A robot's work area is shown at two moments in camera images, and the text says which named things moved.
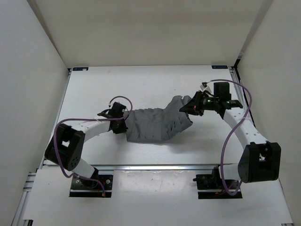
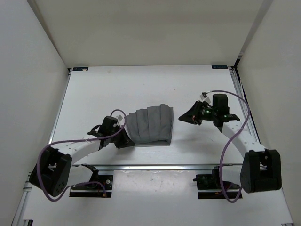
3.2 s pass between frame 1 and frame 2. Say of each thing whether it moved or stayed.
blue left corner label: stayed
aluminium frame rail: stayed
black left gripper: moved
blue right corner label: stayed
